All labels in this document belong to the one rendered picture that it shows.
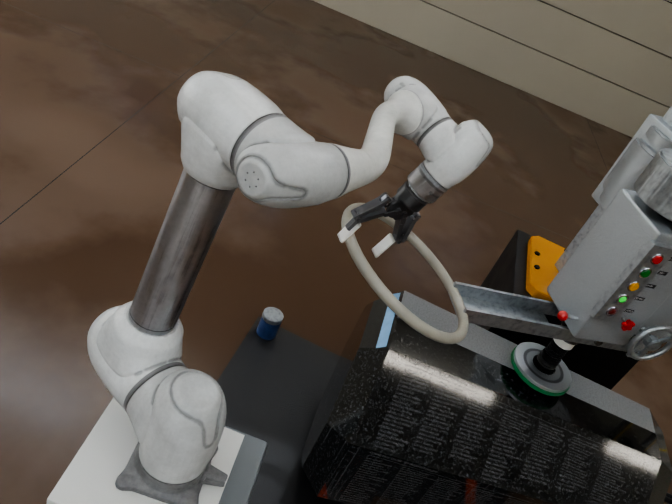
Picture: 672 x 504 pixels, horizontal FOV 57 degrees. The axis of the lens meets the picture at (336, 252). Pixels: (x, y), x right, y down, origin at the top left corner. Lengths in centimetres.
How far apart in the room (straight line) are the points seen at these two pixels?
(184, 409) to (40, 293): 182
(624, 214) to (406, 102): 79
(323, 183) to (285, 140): 9
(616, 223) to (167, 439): 135
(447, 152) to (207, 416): 77
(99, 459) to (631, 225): 149
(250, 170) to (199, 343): 200
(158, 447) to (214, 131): 64
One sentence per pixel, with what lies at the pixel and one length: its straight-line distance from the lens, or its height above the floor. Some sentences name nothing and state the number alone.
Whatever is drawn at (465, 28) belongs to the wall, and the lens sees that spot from 792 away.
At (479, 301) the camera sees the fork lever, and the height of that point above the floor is 106.
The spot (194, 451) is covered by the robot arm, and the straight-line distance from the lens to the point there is 132.
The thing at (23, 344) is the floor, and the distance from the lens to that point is 281.
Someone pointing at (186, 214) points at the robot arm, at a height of 145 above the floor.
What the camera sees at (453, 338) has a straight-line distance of 166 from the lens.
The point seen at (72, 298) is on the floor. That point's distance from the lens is 299.
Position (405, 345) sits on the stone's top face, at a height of 80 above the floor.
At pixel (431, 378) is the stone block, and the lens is 207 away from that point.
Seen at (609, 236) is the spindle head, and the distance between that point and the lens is 196.
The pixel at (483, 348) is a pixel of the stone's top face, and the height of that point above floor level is 80.
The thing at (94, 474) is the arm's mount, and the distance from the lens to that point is 147.
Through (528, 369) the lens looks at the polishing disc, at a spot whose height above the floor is 86.
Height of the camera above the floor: 214
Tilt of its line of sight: 35 degrees down
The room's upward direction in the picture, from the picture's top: 24 degrees clockwise
